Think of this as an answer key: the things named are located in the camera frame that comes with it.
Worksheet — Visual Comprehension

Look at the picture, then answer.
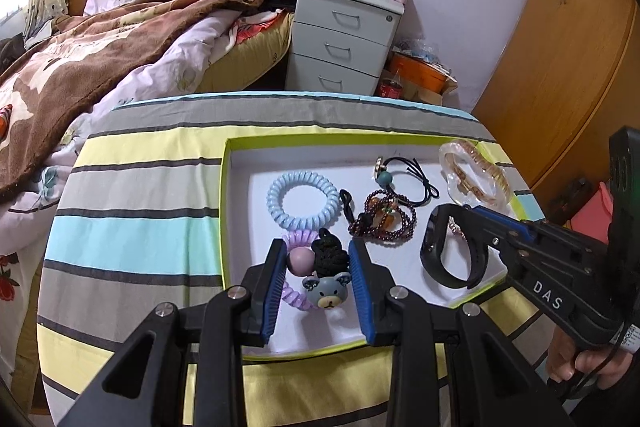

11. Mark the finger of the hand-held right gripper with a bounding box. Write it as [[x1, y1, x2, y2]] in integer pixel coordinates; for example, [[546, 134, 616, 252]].
[[470, 205, 608, 268], [482, 219, 538, 278]]

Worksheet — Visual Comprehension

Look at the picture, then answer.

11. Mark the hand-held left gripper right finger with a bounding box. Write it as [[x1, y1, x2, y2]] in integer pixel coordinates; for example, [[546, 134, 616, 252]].
[[347, 238, 581, 427]]

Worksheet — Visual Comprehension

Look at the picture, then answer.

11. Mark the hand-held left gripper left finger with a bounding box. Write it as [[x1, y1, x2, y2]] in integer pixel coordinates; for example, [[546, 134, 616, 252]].
[[57, 237, 290, 427]]

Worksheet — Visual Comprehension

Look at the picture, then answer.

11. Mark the purple spiral bear hair tie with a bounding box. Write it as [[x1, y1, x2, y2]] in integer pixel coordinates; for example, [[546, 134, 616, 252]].
[[280, 229, 353, 312]]

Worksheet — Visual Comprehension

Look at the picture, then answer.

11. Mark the black knitted hair accessory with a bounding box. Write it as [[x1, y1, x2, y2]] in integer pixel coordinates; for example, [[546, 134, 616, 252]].
[[311, 228, 351, 278]]

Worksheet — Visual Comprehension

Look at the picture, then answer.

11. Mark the green cardboard box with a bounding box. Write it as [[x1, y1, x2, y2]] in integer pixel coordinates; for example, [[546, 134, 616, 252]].
[[219, 134, 543, 360]]

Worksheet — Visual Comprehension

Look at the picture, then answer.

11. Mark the black wristband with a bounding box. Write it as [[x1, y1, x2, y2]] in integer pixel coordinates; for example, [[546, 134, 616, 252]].
[[419, 203, 490, 290]]

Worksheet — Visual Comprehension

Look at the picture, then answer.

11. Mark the dark red bead bracelet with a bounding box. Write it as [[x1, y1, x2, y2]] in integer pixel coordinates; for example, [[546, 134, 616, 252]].
[[339, 188, 418, 240]]

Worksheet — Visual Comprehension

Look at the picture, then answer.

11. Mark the black beaded hair tie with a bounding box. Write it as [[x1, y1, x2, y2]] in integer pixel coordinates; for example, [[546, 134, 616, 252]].
[[374, 156, 441, 209]]

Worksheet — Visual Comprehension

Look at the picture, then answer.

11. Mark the person's right forearm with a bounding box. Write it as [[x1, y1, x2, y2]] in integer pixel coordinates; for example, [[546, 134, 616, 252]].
[[600, 377, 640, 427]]

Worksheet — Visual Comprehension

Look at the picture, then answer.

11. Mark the person's right hand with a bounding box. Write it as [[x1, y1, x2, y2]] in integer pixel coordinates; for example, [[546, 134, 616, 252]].
[[547, 329, 640, 393]]

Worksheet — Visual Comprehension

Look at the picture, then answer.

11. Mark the pink stool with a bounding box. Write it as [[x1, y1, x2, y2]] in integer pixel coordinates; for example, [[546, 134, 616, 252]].
[[570, 182, 613, 233]]

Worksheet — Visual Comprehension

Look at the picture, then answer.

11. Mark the large wooden wardrobe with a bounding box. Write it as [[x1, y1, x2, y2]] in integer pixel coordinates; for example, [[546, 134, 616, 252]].
[[472, 0, 640, 218]]

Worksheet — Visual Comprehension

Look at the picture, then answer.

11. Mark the orange basin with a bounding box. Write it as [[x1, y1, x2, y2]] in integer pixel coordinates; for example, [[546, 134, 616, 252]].
[[387, 52, 451, 95]]

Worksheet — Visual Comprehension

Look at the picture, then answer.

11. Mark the red can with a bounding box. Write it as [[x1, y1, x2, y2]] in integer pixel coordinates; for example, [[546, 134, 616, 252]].
[[377, 77, 406, 100]]

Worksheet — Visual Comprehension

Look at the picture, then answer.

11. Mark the yellow mattress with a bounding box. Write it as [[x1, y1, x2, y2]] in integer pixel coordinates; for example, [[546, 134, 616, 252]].
[[200, 12, 296, 95]]

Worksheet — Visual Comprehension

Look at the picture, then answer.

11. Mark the grey drawer nightstand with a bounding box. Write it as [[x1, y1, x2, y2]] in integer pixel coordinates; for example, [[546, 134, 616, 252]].
[[284, 0, 406, 98]]

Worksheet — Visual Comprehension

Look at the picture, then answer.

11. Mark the brown fleece blanket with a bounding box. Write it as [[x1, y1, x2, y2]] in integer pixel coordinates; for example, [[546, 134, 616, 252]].
[[0, 0, 273, 202]]

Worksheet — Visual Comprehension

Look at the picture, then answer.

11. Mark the clear case with bead bracelet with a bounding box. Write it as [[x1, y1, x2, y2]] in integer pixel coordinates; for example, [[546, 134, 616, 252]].
[[439, 139, 513, 210]]

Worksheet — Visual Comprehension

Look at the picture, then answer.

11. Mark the blue spiral hair tie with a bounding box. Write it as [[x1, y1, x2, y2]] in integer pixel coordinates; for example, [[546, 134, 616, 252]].
[[266, 172, 341, 230]]

